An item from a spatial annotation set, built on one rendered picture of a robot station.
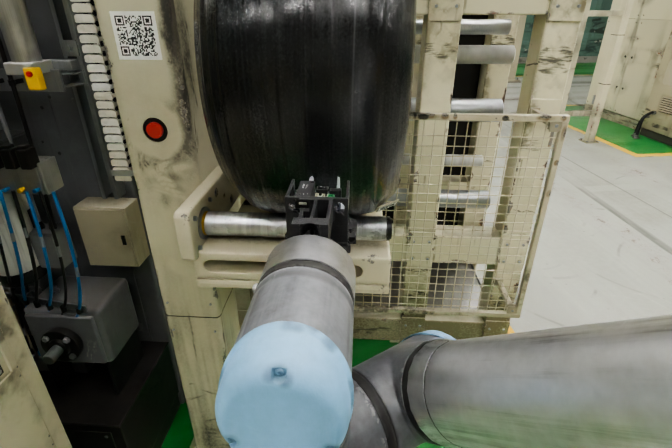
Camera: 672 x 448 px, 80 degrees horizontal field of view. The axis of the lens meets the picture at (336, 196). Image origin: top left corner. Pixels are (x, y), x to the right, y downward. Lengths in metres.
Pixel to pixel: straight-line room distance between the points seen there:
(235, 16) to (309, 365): 0.40
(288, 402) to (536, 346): 0.16
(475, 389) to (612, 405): 0.10
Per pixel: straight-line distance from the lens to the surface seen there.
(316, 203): 0.43
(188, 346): 1.09
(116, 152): 0.88
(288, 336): 0.28
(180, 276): 0.96
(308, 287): 0.32
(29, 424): 1.10
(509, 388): 0.31
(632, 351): 0.26
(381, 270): 0.74
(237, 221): 0.75
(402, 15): 0.54
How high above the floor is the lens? 1.27
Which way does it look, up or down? 25 degrees down
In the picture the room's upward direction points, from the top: straight up
